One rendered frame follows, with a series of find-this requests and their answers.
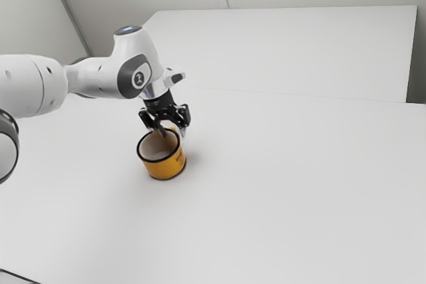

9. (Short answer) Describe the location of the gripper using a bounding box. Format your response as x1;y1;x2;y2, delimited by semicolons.
138;88;192;140

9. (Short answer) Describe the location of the yellow mug with black rim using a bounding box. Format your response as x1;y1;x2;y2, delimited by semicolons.
136;126;188;180

